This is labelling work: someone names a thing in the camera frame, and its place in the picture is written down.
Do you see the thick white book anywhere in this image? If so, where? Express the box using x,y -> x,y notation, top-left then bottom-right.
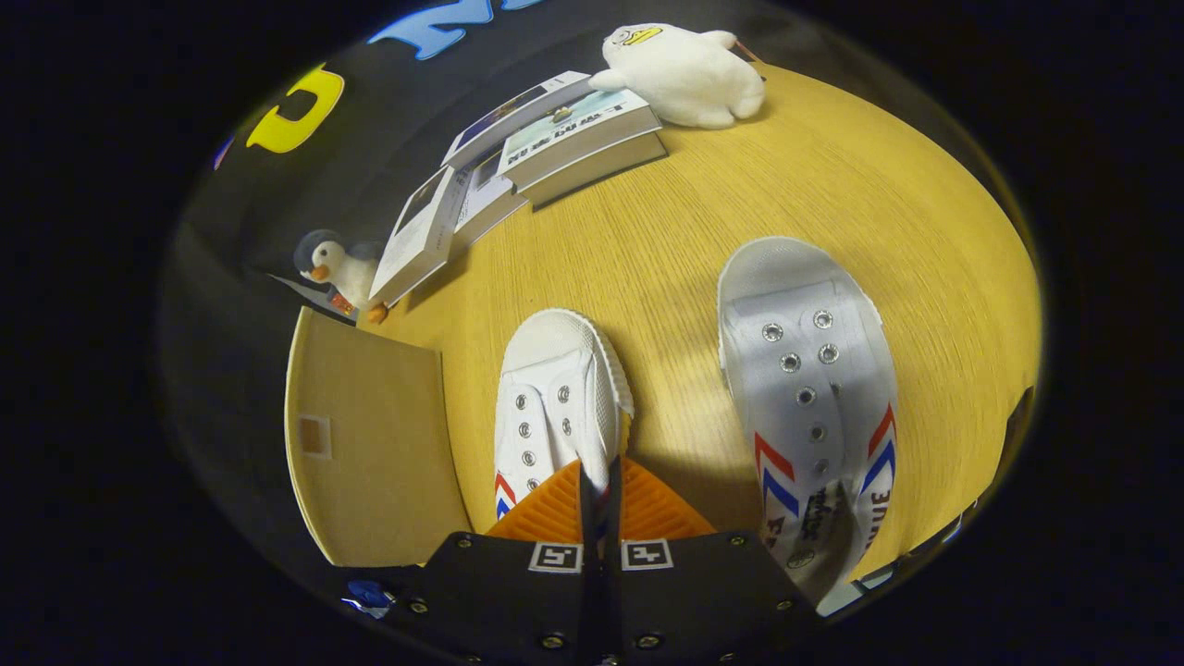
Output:
518,131 -> 669,210

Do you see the blue photo cover book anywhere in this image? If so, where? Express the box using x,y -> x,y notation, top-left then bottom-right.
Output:
442,70 -> 593,170

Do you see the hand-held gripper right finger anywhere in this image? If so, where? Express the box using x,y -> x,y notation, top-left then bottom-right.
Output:
606,455 -> 820,666

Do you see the white canvas shoe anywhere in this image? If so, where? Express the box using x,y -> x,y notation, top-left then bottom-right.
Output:
717,236 -> 898,607
493,308 -> 636,547

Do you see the penguin plush toy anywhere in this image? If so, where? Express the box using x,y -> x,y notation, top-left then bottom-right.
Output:
293,228 -> 389,325

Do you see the grey cover thin book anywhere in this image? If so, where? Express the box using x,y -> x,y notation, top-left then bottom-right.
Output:
451,148 -> 530,251

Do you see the white duck plush toy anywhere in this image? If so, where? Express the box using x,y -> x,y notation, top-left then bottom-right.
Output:
588,23 -> 767,130

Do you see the beige fabric storage box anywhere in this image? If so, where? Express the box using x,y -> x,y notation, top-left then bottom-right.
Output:
284,307 -> 475,568

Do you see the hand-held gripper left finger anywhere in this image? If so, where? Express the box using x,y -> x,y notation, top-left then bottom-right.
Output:
407,460 -> 593,666

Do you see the small blue object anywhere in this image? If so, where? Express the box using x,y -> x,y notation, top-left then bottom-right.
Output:
344,579 -> 394,619

